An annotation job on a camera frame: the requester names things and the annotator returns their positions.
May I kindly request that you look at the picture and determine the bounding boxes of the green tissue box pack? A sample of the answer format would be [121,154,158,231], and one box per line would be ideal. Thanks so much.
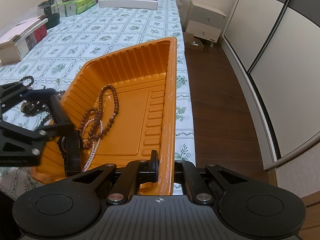
[57,0,97,17]

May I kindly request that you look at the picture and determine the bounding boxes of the beige nightstand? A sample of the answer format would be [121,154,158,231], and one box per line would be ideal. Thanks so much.
[184,1,228,48]

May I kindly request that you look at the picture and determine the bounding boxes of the small dark bead bracelet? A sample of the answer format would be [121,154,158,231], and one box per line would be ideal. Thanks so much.
[19,75,35,88]

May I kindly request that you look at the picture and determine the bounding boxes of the small cardboard box on floor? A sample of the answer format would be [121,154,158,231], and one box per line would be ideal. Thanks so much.
[183,32,204,51]

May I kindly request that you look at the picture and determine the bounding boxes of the beige cardboard box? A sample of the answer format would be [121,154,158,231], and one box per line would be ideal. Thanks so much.
[0,15,49,66]

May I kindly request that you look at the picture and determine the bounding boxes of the orange plastic tray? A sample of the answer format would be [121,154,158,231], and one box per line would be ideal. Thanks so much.
[31,36,178,197]

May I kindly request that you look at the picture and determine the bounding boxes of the reddish brown bead necklace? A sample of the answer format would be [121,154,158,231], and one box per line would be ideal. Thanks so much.
[79,84,121,151]

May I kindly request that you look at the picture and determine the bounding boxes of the dark long bead necklace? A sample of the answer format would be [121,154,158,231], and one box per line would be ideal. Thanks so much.
[37,89,66,128]

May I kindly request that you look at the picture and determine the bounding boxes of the floral patterned bed sheet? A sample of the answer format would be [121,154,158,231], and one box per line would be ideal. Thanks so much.
[0,0,197,201]

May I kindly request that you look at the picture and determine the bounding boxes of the long white box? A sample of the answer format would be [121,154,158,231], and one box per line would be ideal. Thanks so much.
[99,0,158,10]

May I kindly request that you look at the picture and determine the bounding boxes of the books on box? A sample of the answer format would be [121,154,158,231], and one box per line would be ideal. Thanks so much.
[1,15,48,50]

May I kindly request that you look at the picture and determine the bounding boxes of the black wrist watch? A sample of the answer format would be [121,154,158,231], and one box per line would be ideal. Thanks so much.
[57,130,83,177]

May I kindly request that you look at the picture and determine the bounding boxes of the dark green cup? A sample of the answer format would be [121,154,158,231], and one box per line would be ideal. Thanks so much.
[46,13,60,29]

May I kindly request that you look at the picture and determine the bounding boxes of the sliding wardrobe doors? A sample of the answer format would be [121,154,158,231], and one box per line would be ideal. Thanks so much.
[221,0,319,170]

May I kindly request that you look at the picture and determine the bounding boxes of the white pearl necklace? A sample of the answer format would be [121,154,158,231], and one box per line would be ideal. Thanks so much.
[81,118,104,172]

